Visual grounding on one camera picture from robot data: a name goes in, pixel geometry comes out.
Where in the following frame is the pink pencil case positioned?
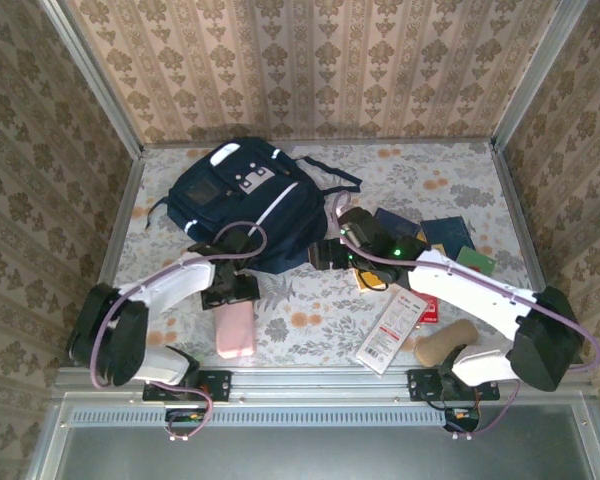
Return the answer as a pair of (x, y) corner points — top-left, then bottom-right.
(214, 302), (257, 359)

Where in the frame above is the dark blue book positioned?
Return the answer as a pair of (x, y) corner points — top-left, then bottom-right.
(419, 215), (477, 252)

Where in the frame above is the red card packet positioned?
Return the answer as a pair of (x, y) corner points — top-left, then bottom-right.
(415, 294), (440, 326)

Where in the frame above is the navy blue backpack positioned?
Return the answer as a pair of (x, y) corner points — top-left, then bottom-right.
(147, 137), (364, 274)

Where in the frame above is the white stationery package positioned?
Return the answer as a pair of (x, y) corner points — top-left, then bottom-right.
(355, 288), (430, 376)

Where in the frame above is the green notebook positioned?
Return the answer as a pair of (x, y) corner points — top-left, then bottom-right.
(454, 244), (497, 277)

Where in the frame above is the tan wooden object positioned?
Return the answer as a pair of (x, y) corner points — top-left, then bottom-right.
(413, 319), (481, 366)

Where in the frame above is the small connector board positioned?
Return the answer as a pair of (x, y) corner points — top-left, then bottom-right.
(442, 405), (482, 434)
(163, 405), (207, 437)

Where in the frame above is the grey metal panel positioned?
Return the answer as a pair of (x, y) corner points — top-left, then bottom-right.
(27, 392), (600, 480)

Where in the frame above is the black camera cable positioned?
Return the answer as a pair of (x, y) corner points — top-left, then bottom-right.
(354, 264), (399, 292)

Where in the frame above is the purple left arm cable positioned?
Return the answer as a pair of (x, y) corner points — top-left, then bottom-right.
(88, 221), (269, 441)

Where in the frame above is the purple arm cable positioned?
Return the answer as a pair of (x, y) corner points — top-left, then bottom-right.
(88, 221), (269, 441)
(329, 192), (600, 441)

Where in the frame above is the long aluminium frame rail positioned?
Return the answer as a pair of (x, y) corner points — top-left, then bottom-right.
(54, 363), (592, 401)

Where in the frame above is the aluminium side rail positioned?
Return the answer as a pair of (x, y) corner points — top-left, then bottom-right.
(97, 152), (149, 291)
(489, 142), (561, 306)

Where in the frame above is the slotted grey cable duct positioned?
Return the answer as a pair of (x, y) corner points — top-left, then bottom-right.
(71, 405), (454, 427)

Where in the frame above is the aluminium corner post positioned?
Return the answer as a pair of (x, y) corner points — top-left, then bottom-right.
(492, 0), (584, 151)
(37, 0), (144, 157)

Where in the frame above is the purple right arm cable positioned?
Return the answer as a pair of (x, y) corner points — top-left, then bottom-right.
(329, 192), (600, 441)

